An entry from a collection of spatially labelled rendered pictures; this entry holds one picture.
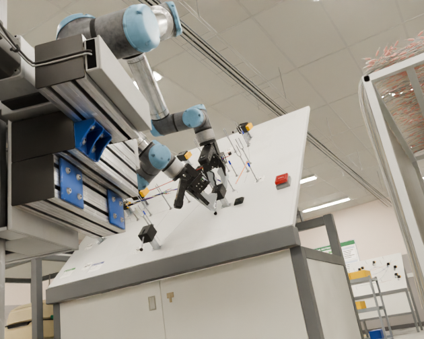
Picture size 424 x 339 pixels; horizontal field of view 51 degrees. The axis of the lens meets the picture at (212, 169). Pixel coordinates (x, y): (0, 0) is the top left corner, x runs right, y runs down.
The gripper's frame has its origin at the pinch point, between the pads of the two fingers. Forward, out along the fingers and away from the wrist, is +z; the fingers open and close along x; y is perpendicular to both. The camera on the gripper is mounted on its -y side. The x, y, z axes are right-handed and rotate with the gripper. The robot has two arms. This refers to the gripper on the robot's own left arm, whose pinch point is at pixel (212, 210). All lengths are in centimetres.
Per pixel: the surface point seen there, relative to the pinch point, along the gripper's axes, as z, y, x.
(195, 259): 5.3, -18.9, -6.0
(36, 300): -23, -76, 48
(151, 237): -9.6, -22.9, 10.6
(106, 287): -8, -50, 22
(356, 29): 60, 278, 235
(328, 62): 74, 263, 289
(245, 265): 17.6, -9.4, -16.7
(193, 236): 2.0, -12.0, 5.0
